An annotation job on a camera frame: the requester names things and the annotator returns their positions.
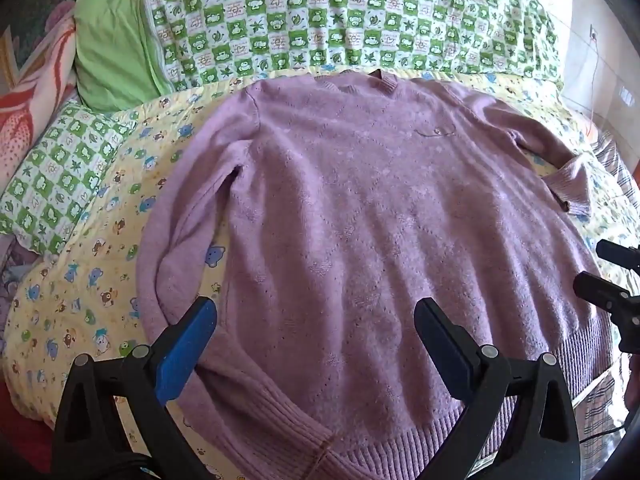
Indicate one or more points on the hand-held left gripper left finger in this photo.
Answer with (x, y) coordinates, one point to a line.
(186, 350)

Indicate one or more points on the red cloth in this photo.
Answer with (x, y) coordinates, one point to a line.
(22, 435)

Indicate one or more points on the lavender cloth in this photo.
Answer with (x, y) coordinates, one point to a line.
(15, 265)

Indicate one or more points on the orange floral blanket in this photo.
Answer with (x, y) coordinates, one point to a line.
(30, 95)

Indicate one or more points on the wall socket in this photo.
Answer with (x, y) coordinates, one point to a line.
(593, 33)

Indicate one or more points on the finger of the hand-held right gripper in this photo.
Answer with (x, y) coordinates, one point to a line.
(617, 256)
(600, 290)

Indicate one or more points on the green checkered quilt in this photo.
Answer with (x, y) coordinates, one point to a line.
(325, 15)

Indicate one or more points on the green checkered pillow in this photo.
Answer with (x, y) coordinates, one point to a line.
(65, 170)

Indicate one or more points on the purple knit sweater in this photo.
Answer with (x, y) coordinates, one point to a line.
(350, 210)

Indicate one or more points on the yellow cartoon bedsheet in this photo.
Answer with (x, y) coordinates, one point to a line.
(85, 300)

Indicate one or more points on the plaid sheet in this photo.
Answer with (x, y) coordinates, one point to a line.
(620, 165)

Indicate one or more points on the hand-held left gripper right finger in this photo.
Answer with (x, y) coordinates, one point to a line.
(442, 350)

